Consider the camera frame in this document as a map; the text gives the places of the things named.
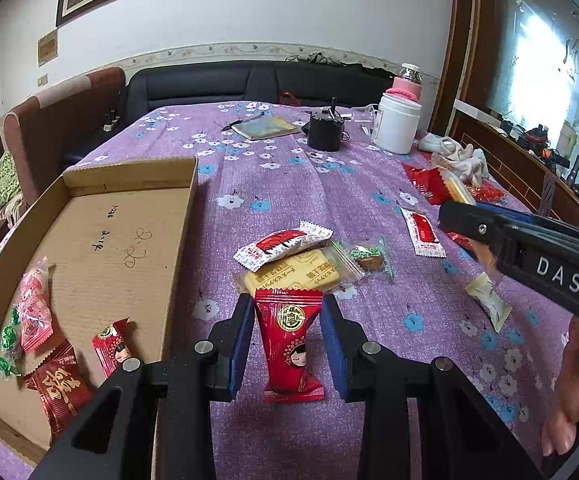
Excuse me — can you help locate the brown upholstered chair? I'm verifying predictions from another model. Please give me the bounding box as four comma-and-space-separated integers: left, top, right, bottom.
3, 66, 127, 206

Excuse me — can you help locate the yellow biscuit packet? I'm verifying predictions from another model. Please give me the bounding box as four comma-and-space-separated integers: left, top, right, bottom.
232, 247, 365, 298

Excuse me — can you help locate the red black gadget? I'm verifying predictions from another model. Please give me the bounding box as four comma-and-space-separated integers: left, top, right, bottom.
522, 125, 553, 150

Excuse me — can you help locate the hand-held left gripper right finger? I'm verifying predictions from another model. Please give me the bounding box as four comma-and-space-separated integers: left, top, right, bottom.
319, 300, 550, 480

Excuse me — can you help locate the red printed bag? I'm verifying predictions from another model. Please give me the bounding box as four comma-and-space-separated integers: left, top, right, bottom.
469, 182, 510, 206

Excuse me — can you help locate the white plastic jar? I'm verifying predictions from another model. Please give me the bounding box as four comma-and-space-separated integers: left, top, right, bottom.
372, 92, 420, 155

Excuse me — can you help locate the wooden glass cabinet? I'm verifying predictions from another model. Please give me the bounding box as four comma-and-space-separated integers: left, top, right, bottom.
429, 0, 579, 241

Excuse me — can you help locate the grey phone stand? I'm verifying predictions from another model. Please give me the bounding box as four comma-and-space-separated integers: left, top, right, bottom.
539, 172, 557, 216

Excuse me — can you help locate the black leather sofa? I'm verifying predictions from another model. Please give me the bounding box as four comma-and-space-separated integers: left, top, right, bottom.
125, 60, 440, 126

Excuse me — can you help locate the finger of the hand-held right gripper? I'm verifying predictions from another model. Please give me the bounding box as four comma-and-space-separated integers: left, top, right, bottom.
438, 199, 506, 262
474, 202, 579, 247

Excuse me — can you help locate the dark green garment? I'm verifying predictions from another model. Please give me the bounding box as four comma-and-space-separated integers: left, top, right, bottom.
297, 50, 355, 68

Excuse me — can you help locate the yellow notebook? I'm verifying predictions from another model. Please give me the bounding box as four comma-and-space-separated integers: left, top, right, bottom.
232, 116, 301, 142

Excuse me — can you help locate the small white snack packet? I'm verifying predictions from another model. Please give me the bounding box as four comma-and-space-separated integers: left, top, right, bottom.
464, 272, 513, 333

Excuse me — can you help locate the green plum candy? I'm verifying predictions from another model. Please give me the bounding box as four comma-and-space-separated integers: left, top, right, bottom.
0, 307, 24, 380

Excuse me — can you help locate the pink cartoon snack packet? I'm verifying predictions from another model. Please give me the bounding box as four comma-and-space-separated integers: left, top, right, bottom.
16, 256, 54, 353

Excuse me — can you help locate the red white sachet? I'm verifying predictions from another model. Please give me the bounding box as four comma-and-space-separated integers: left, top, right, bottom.
400, 206, 447, 259

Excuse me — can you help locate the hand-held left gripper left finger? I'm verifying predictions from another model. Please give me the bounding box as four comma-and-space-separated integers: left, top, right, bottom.
29, 292, 255, 480

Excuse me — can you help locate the small bright red packet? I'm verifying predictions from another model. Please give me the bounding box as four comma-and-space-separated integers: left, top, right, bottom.
402, 162, 450, 206

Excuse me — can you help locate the black round device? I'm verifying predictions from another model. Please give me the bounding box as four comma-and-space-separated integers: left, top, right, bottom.
307, 97, 345, 152

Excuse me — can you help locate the person's right hand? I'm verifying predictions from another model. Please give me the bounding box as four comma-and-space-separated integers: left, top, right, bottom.
542, 317, 579, 458

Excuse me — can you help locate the clear green pastry packet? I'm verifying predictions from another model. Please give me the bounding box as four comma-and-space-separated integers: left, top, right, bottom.
342, 236, 395, 281

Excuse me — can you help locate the red cartoon girl snack packet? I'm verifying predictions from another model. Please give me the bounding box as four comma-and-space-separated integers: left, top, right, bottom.
92, 317, 135, 378
253, 287, 326, 405

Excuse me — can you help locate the white red wafer packet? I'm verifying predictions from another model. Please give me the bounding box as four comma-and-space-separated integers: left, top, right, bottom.
232, 221, 334, 266

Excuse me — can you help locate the beige biscuit packet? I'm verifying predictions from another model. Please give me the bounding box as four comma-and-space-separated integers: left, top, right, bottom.
439, 170, 477, 206

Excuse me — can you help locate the pink sleeved bottle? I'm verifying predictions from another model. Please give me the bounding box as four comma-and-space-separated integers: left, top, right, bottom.
392, 62, 423, 101

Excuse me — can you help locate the small wall plaque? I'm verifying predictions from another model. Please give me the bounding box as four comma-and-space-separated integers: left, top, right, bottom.
36, 31, 59, 67

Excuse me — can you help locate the cardboard box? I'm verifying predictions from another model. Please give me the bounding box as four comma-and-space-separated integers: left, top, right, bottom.
0, 156, 200, 468

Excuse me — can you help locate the white cloth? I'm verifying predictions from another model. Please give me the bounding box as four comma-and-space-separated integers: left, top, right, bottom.
418, 132, 490, 188

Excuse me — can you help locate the clear plastic cup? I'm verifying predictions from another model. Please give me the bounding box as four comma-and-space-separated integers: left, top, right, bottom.
342, 105, 381, 136

